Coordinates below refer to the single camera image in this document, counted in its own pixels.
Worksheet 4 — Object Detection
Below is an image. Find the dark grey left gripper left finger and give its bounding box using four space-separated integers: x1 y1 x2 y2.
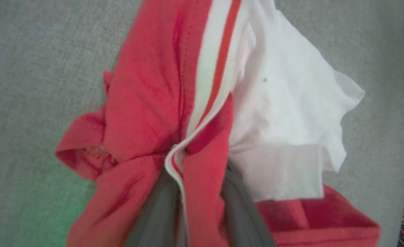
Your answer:
125 172 182 247

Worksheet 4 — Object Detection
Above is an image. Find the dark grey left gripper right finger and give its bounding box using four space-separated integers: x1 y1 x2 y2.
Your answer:
221 161 278 247

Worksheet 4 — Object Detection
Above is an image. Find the red and white jersey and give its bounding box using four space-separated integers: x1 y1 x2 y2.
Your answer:
55 0 381 247

